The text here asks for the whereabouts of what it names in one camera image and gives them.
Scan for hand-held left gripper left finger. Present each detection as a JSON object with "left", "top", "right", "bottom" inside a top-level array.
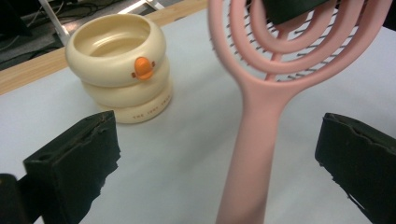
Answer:
[{"left": 22, "top": 110, "right": 121, "bottom": 224}]

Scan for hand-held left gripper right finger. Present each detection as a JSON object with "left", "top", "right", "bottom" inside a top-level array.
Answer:
[{"left": 314, "top": 112, "right": 396, "bottom": 224}]

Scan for pink hairbrush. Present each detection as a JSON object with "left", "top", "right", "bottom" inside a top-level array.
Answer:
[{"left": 207, "top": 0, "right": 394, "bottom": 224}]

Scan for white table sheet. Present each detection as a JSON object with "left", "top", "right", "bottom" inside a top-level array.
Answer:
[{"left": 0, "top": 7, "right": 396, "bottom": 224}]

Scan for white metal stand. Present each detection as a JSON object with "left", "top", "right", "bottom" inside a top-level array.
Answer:
[{"left": 38, "top": 0, "right": 166, "bottom": 46}]

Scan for black floor cables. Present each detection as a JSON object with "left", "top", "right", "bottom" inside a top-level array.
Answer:
[{"left": 0, "top": 0, "right": 125, "bottom": 54}]

